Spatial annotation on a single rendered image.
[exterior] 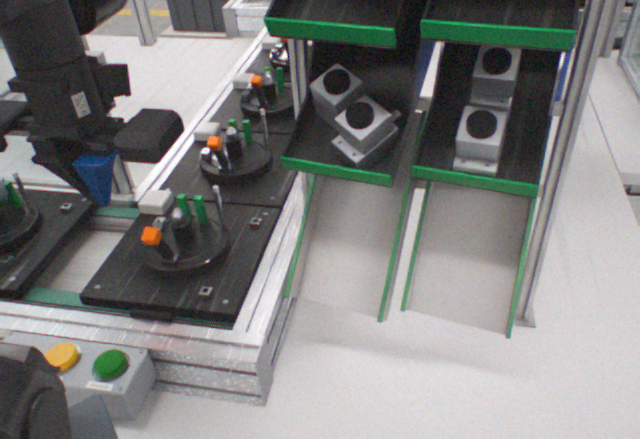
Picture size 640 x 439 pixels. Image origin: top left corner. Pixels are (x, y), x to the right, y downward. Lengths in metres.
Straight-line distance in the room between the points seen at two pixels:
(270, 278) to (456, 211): 0.30
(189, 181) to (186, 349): 0.38
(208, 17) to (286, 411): 2.24
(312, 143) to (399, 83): 0.13
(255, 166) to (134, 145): 0.55
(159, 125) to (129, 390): 0.39
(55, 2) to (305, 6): 0.23
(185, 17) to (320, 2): 2.28
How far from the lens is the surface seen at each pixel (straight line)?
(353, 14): 0.57
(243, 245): 0.88
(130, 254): 0.92
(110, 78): 0.56
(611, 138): 1.43
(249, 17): 1.97
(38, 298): 0.95
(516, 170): 0.63
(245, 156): 1.06
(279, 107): 1.22
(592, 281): 1.03
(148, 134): 0.49
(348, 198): 0.75
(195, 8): 2.81
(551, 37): 0.53
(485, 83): 0.63
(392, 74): 0.70
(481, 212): 0.74
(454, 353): 0.87
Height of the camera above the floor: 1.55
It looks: 37 degrees down
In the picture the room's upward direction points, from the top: 4 degrees counter-clockwise
